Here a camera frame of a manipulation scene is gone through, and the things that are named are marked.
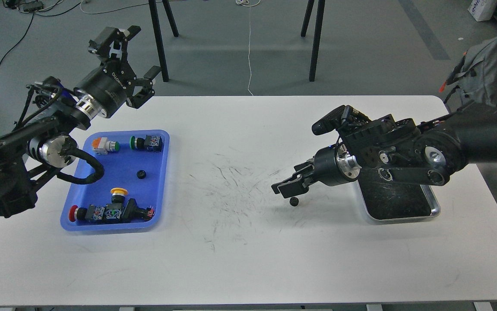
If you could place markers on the orange and green push button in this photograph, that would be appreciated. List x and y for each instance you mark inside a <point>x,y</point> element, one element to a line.
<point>103,145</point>

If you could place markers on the white bag top right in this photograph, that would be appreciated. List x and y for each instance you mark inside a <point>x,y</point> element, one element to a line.
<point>482,10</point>

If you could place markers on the silver metal tray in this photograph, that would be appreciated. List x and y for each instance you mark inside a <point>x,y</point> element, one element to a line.
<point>384,202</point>

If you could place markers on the red mushroom push button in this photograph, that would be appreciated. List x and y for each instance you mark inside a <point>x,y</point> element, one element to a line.
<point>92,214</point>

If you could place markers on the black robot arm, image right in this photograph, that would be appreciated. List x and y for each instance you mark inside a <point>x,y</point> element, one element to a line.
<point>397,151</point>

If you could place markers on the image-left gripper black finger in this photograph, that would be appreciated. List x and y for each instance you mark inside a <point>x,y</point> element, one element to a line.
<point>139,91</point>

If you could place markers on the black cylindrical gripper body, image left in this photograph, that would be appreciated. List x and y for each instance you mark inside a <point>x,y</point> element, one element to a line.
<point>110,85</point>

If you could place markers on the small black gear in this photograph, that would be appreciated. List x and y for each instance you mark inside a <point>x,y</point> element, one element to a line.
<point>141,174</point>
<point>293,201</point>

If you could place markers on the black gripper finger with white pad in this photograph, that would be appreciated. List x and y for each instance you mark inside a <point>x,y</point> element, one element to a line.
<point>112,43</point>

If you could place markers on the blue plastic tray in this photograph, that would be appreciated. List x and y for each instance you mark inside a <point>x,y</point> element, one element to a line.
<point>120,171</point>

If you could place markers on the black table leg right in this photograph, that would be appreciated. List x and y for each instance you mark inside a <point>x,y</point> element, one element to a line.
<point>320,12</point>

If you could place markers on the black table leg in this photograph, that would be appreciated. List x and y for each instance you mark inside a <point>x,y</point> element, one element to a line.
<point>154,16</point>
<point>320,12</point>

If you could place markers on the black cylindrical gripper body, image right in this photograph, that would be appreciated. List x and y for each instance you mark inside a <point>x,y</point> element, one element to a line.
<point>334,165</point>

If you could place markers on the black switch with red terminals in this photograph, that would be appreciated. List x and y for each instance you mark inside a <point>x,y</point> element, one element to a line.
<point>117,213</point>

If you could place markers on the green push button black body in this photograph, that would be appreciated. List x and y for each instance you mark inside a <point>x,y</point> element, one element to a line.
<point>150,143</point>

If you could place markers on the black table leg left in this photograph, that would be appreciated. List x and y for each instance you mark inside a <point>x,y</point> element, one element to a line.
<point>154,16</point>

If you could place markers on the yellow mushroom push button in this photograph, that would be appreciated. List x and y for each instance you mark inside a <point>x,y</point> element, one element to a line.
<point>118,195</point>

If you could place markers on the grey backpack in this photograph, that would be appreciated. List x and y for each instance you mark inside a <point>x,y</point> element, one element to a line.
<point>474,78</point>

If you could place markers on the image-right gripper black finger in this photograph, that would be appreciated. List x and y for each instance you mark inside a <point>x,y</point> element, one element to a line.
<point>295,185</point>
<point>305,168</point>

